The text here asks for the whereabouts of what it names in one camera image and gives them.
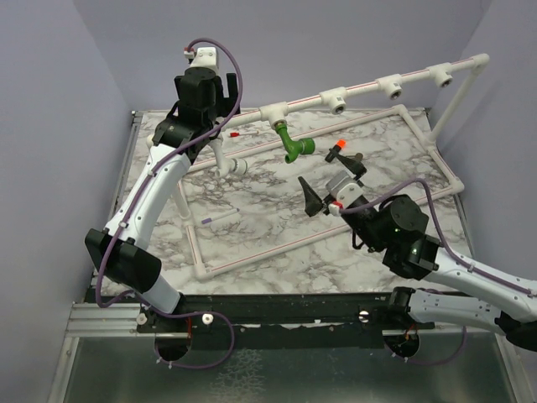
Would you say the green water faucet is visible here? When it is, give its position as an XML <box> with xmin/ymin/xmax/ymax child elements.
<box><xmin>274</xmin><ymin>122</ymin><xmax>315</xmax><ymax>164</ymax></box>

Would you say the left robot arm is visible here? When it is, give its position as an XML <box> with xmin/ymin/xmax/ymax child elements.
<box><xmin>85</xmin><ymin>67</ymin><xmax>242</xmax><ymax>332</ymax></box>

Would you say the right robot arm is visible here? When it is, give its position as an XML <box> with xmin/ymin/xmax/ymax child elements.
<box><xmin>298</xmin><ymin>156</ymin><xmax>536</xmax><ymax>351</ymax></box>

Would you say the black orange marker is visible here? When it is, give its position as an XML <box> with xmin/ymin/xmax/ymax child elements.
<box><xmin>325</xmin><ymin>139</ymin><xmax>346</xmax><ymax>163</ymax></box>

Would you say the red capped white pen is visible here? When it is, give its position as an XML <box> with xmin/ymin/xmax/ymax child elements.
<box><xmin>229</xmin><ymin>130</ymin><xmax>259</xmax><ymax>138</ymax></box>

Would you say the white installed faucet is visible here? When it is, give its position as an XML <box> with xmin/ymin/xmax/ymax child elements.
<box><xmin>209</xmin><ymin>139</ymin><xmax>248</xmax><ymax>179</ymax></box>

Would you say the purple capped white pen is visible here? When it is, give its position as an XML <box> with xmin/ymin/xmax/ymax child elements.
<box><xmin>201</xmin><ymin>207</ymin><xmax>240</xmax><ymax>225</ymax></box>

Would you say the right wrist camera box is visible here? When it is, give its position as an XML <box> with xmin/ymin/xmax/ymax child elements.
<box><xmin>326</xmin><ymin>170</ymin><xmax>363</xmax><ymax>217</ymax></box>

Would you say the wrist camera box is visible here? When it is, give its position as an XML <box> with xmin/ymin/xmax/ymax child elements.
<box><xmin>326</xmin><ymin>170</ymin><xmax>363</xmax><ymax>217</ymax></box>
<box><xmin>184</xmin><ymin>47</ymin><xmax>219</xmax><ymax>75</ymax></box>

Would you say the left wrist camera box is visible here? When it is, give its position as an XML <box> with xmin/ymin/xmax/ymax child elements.
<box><xmin>184</xmin><ymin>47</ymin><xmax>219</xmax><ymax>75</ymax></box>

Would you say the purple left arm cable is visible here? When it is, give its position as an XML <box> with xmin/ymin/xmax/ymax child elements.
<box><xmin>95</xmin><ymin>39</ymin><xmax>243</xmax><ymax>310</ymax></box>

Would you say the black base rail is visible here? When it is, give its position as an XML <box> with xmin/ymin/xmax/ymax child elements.
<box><xmin>83</xmin><ymin>291</ymin><xmax>441</xmax><ymax>352</ymax></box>

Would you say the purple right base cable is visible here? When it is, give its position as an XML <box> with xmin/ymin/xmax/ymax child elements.
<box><xmin>381</xmin><ymin>325</ymin><xmax>469</xmax><ymax>367</ymax></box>

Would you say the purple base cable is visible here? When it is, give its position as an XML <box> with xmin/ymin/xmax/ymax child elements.
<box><xmin>381</xmin><ymin>325</ymin><xmax>469</xmax><ymax>367</ymax></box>
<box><xmin>142</xmin><ymin>306</ymin><xmax>237</xmax><ymax>372</ymax></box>

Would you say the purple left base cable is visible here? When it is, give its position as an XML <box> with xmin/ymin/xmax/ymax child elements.
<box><xmin>142</xmin><ymin>306</ymin><xmax>237</xmax><ymax>372</ymax></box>

